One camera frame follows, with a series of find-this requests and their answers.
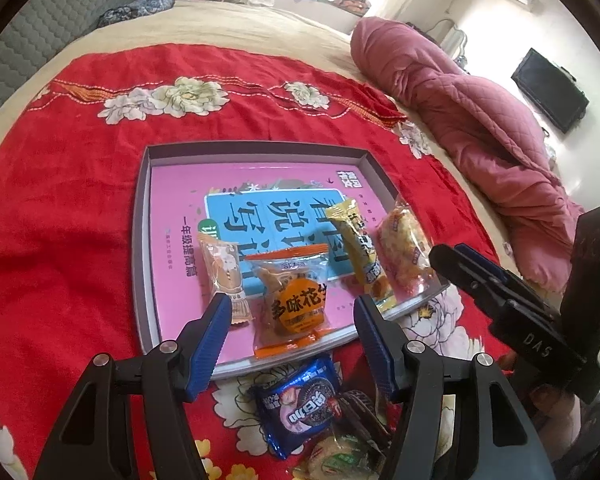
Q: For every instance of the orange clear snack packet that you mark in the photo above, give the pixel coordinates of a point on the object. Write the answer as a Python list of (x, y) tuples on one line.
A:
[(290, 305)]

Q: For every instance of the clear yellow cracker packet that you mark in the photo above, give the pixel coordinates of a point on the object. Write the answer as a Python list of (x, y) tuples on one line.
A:
[(405, 250)]

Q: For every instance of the reddish cloth pile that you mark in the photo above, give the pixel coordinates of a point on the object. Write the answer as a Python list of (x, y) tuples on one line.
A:
[(352, 4)]

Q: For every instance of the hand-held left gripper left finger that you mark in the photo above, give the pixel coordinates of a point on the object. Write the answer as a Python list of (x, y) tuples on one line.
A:
[(207, 345)]

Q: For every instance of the beige pastry packet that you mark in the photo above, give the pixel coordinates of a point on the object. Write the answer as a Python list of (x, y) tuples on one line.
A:
[(225, 275)]

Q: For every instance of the red floral blanket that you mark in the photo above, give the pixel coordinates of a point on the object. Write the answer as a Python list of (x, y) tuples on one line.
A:
[(55, 210)]

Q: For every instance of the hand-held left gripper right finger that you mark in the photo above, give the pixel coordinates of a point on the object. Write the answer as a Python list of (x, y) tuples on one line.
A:
[(375, 345)]

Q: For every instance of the blue cookie packet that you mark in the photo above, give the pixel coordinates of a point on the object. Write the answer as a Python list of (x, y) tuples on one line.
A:
[(295, 405)]

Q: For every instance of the grey shallow cardboard box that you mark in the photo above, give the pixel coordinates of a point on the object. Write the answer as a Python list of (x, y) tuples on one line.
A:
[(140, 260)]

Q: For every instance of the grey quilted headboard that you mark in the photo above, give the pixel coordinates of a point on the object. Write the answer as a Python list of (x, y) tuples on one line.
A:
[(55, 20)]

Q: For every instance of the dark chocolate bar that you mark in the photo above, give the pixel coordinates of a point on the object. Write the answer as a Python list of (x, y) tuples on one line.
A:
[(360, 420)]

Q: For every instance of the golden brown snack packet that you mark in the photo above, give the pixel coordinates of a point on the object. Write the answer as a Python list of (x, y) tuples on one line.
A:
[(360, 250)]

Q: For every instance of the green label round pastry packet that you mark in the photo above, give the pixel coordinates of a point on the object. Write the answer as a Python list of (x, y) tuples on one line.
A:
[(330, 460)]

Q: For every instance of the white metal rack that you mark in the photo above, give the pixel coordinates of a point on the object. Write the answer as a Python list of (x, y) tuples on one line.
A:
[(450, 37)]

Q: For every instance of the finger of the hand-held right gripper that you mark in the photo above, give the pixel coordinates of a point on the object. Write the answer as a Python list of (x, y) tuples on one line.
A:
[(530, 340), (485, 260)]

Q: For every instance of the pink book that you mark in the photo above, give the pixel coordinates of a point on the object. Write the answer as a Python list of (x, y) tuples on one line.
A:
[(180, 240)]

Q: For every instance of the pink quilt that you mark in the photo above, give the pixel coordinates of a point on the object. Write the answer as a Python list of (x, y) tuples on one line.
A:
[(455, 110)]

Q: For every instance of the black television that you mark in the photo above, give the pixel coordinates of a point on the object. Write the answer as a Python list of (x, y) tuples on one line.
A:
[(550, 90)]

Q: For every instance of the dark floral cloth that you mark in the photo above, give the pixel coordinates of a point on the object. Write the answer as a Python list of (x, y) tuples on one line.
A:
[(135, 10)]

